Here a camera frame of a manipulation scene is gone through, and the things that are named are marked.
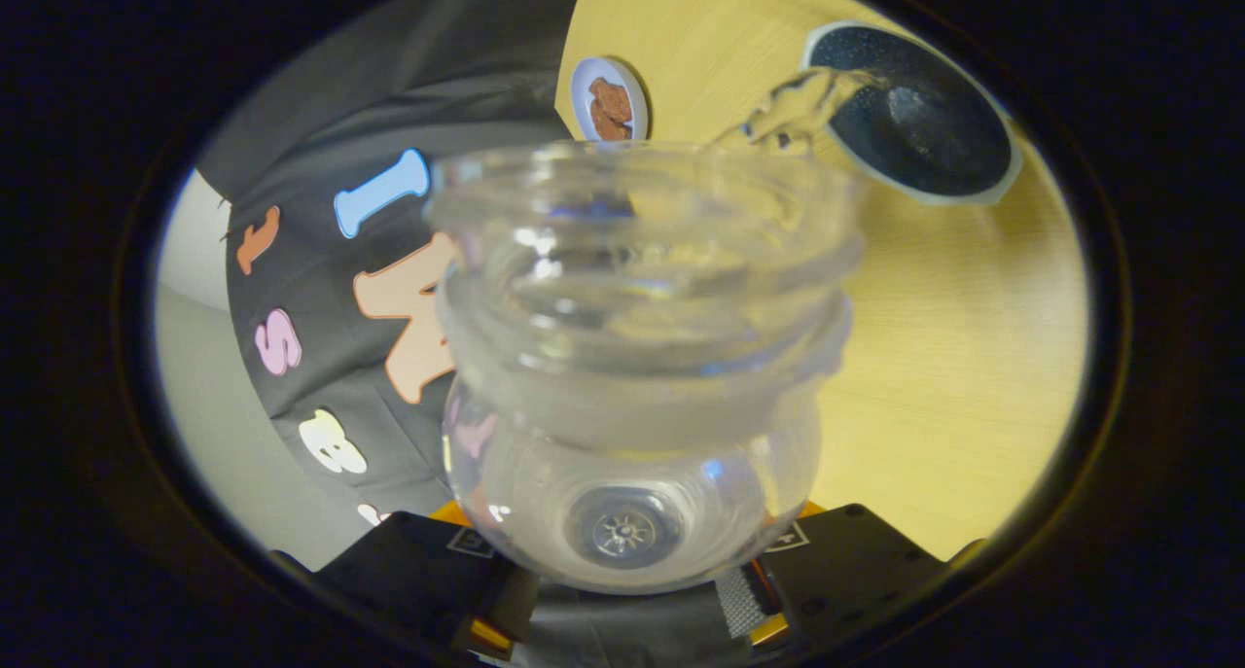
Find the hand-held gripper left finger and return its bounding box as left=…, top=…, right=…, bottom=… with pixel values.
left=272, top=498, right=541, bottom=661

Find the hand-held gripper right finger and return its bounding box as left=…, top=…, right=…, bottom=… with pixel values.
left=715, top=498, right=985, bottom=650

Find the clear juice bottle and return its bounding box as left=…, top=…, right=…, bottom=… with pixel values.
left=428, top=141, right=867, bottom=596

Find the white cup with wooden handle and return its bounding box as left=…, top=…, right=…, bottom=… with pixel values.
left=800, top=19, right=1024, bottom=207

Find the light wooden table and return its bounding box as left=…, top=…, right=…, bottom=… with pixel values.
left=554, top=0, right=1090, bottom=562

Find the light blue plate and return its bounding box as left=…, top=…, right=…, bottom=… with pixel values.
left=569, top=55, right=650, bottom=144

